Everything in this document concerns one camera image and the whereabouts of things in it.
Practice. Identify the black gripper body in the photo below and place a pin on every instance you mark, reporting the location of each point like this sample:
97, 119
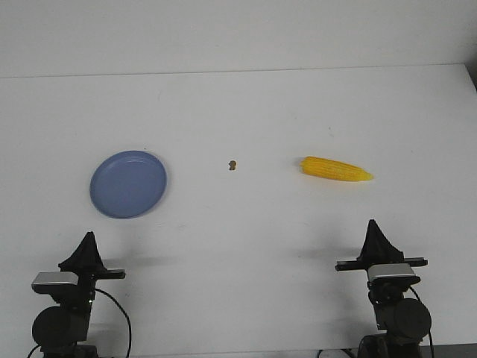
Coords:
81, 297
387, 284

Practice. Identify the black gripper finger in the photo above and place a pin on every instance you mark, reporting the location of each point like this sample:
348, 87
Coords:
377, 247

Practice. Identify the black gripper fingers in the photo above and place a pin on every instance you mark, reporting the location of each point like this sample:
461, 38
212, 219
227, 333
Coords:
85, 257

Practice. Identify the blue round plate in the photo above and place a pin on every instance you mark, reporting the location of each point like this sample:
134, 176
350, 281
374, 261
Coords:
128, 184

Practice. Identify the yellow corn cob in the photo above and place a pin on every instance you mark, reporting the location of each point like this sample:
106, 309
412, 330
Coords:
333, 170

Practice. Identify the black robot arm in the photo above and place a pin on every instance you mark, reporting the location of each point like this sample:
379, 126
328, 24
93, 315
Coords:
403, 322
62, 329

